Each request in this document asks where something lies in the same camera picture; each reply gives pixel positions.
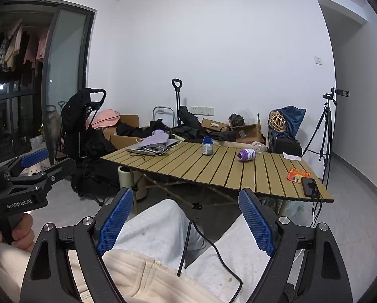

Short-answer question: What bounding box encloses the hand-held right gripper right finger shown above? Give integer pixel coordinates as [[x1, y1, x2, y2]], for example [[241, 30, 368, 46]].
[[238, 188, 355, 303]]

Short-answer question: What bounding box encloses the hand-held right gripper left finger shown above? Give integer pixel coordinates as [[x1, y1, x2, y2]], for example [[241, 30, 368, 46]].
[[19, 188, 135, 303]]

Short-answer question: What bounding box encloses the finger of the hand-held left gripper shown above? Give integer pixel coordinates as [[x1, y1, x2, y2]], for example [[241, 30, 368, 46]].
[[0, 148, 50, 180], [34, 157, 77, 194]]

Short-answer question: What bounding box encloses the purple-white bottle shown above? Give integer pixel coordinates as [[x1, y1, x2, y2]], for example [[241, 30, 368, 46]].
[[237, 148, 258, 162]]

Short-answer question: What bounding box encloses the person's left forearm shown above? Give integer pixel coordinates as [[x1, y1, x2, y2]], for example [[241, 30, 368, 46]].
[[0, 237, 31, 303]]

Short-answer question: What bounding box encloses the person's left hand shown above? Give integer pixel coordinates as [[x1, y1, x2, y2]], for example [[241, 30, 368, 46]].
[[0, 213, 35, 254]]

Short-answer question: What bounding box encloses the white plush toy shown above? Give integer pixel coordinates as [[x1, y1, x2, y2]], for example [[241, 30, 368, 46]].
[[19, 161, 51, 178]]

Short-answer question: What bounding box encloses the white plastic bag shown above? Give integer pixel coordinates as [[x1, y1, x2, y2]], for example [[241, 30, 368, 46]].
[[270, 197, 315, 224]]

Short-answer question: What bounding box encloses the black stroller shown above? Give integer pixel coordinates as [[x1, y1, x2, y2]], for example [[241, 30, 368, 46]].
[[60, 88, 119, 206]]

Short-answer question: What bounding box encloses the person's right leg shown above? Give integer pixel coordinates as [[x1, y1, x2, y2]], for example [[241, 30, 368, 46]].
[[185, 215, 303, 303]]

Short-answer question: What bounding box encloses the person's leg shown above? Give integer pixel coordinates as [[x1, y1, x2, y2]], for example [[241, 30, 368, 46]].
[[185, 215, 303, 303], [108, 199, 205, 269]]

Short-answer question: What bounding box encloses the person's left leg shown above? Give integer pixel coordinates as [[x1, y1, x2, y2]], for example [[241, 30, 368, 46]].
[[108, 199, 205, 269]]

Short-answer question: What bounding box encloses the white bin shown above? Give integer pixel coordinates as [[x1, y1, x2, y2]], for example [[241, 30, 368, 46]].
[[117, 166, 146, 201]]

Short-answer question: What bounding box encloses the cream jacket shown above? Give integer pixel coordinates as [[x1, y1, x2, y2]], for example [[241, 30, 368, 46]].
[[67, 249, 223, 303]]

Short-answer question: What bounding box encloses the orange packet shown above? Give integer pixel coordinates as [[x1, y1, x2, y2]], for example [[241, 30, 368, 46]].
[[286, 168, 311, 184]]

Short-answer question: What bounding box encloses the black smartphone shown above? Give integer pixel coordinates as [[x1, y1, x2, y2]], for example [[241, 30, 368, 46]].
[[301, 177, 321, 199]]

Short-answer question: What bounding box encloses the cardboard box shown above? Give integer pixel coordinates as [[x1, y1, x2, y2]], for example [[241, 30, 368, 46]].
[[103, 114, 140, 140], [109, 134, 145, 151], [231, 113, 265, 144], [201, 118, 231, 134]]

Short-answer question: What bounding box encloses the pink bag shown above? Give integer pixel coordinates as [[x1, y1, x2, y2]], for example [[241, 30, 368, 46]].
[[90, 109, 121, 129]]

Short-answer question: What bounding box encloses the silver laptop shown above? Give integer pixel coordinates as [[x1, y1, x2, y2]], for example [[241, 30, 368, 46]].
[[126, 138, 179, 156]]

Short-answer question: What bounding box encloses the slatted folding table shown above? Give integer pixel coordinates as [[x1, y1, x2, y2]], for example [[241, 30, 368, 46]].
[[100, 141, 334, 224]]

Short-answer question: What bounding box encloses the black clothes pile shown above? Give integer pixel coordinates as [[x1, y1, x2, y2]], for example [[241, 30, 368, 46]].
[[116, 119, 174, 139]]

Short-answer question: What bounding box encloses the black backpack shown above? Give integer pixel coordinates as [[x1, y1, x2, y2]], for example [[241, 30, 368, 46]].
[[267, 129, 303, 157]]

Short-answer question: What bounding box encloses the glass sliding door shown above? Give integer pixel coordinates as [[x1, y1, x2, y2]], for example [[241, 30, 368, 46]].
[[42, 3, 96, 165]]

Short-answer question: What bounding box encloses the purple cloth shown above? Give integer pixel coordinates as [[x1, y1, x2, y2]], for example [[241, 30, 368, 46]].
[[138, 129, 169, 149]]

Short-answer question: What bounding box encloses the wicker ball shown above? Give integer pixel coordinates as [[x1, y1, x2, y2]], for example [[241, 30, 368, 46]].
[[268, 110, 287, 131]]

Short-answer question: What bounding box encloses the row of hanging clothes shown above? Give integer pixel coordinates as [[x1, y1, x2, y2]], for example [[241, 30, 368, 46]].
[[0, 17, 52, 80]]

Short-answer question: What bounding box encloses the blue bag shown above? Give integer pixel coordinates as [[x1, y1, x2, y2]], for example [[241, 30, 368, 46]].
[[278, 106, 307, 137]]

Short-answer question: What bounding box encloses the black tripod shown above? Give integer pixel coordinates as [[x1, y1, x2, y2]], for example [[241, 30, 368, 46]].
[[302, 93, 338, 184]]

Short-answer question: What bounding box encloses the black bag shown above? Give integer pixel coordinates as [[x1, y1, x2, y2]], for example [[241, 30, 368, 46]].
[[177, 105, 202, 127]]

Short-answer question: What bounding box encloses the black cable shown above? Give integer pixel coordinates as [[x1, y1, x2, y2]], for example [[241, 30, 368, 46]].
[[177, 219, 243, 303]]

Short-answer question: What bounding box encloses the metal folding frame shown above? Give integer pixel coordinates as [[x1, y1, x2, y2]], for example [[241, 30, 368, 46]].
[[152, 106, 176, 127]]

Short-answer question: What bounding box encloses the white wall socket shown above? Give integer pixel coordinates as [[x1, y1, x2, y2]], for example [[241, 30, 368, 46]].
[[190, 106, 215, 116]]

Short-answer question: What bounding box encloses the black cart handle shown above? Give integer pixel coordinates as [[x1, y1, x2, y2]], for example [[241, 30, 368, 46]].
[[171, 78, 183, 127]]

